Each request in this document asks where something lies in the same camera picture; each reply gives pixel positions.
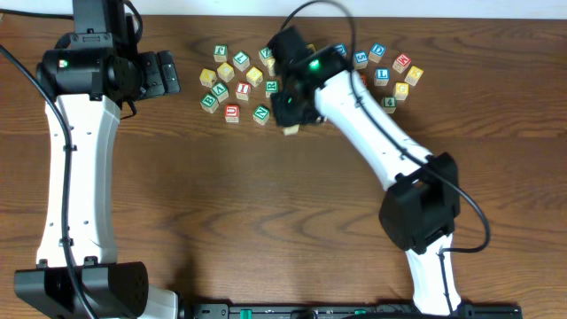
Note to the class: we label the green R block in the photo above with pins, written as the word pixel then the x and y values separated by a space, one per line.
pixel 271 87

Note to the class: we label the green 7 block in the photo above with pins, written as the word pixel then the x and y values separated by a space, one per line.
pixel 241 61

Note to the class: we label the yellow K block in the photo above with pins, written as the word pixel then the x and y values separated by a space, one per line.
pixel 413 76

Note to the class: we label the red I block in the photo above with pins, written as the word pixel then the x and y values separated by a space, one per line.
pixel 243 90

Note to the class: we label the red U block left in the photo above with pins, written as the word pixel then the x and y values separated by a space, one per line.
pixel 232 114

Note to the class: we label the green Z block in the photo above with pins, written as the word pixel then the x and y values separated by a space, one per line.
pixel 265 55

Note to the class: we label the yellow block far left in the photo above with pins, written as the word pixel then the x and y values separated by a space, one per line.
pixel 208 78

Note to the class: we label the green 4 block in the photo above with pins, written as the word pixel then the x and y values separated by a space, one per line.
pixel 389 104

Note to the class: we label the yellow block middle left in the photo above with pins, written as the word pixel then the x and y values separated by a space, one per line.
pixel 254 76

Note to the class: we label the red H block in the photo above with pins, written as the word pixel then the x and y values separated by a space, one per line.
pixel 401 63

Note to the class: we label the blue L block right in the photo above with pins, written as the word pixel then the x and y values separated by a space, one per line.
pixel 381 76

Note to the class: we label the green V block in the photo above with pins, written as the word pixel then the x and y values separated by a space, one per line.
pixel 220 91

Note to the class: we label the red U block right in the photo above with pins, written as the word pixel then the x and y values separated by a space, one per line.
pixel 364 79

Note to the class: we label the green block top left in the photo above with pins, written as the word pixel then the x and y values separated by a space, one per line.
pixel 220 53

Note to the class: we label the yellow S block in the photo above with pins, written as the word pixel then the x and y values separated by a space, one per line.
pixel 271 66

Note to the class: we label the red u block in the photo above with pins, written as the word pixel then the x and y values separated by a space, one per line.
pixel 364 79
pixel 232 114

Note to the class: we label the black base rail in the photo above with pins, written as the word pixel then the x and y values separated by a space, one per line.
pixel 464 311

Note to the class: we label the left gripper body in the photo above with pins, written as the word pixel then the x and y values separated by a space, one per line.
pixel 152 85

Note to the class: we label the yellow G block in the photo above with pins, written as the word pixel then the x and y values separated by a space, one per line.
pixel 400 91

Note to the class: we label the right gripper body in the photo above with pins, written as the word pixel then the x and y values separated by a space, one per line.
pixel 288 112

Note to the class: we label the red A block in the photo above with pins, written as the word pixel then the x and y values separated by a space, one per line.
pixel 292 130

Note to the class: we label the blue D block left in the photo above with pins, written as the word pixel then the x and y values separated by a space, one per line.
pixel 341 49

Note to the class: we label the green N block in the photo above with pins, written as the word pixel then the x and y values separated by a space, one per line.
pixel 261 114

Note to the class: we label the yellow block upper left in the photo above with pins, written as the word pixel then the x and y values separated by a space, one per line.
pixel 225 72

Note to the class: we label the blue D block right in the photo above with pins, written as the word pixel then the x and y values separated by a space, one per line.
pixel 376 52

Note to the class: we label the green B block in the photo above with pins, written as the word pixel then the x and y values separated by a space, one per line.
pixel 209 103

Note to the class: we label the blue 5 block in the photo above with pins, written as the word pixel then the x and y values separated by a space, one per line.
pixel 360 60

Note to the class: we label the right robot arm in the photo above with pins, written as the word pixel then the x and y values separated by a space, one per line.
pixel 419 205

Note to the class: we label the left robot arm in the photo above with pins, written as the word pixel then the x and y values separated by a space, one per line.
pixel 86 80

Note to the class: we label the blue d block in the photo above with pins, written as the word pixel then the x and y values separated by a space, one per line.
pixel 341 49
pixel 376 52

